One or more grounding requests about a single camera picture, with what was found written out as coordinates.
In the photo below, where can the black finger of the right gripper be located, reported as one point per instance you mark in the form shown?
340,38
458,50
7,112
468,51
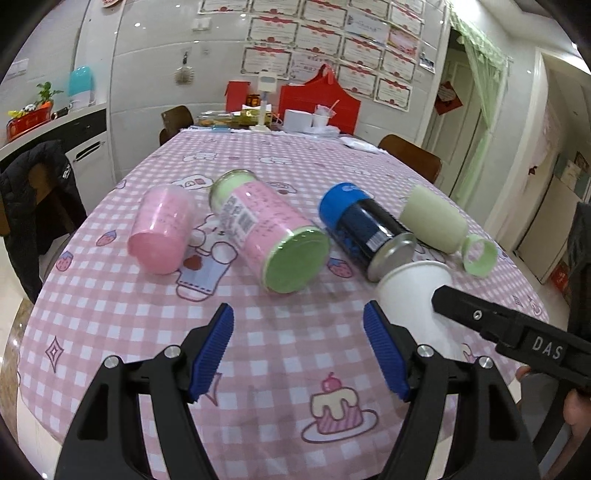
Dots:
517,336

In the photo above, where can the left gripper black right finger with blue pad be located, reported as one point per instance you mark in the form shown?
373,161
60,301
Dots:
490,439

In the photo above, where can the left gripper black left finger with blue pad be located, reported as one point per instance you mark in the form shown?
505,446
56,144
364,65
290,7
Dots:
105,439

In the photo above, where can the white paper cup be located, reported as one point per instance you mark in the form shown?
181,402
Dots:
405,295

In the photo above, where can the pink plastic cup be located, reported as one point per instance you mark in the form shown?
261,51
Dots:
162,228

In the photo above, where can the white cup with spoon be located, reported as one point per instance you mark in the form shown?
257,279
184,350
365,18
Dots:
322,115

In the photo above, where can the person's hand at right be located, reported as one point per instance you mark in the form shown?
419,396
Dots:
577,415

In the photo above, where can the blue capped dark can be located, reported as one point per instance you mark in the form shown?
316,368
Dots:
372,238

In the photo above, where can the brown wooden chair right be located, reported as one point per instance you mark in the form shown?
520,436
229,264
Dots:
421,161

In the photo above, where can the brown wooden chair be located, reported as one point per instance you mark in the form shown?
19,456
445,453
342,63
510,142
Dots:
174,120
421,161

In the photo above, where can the black jacket on chair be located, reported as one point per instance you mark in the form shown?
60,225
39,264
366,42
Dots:
34,224

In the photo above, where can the pink green lidded canister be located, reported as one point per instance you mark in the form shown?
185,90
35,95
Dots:
285,249

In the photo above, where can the pink checkered tablecloth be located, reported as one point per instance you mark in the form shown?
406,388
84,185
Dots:
298,394

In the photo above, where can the red door decoration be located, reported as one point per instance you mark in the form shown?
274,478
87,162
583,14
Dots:
447,99

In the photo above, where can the green lace curtain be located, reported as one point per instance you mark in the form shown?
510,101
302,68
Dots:
489,66

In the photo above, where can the white cabinet counter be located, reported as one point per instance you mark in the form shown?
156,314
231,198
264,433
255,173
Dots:
85,141

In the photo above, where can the brown wooden chair far left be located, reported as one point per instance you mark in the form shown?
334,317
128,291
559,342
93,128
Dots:
174,120

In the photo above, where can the red box on counter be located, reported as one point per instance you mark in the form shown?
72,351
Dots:
19,126

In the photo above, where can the potted green plant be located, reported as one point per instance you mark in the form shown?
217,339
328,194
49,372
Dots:
46,92

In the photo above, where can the red gift bag large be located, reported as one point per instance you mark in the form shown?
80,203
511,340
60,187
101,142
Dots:
322,90

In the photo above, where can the teal white appliance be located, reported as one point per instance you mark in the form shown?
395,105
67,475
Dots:
81,88

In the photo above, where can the red gift box small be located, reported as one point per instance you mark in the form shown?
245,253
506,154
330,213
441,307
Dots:
235,94

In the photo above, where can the white desk lamp stand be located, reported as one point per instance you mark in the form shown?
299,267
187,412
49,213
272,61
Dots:
266,85

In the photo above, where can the pale green bottle with ring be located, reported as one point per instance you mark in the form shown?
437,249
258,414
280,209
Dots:
436,222

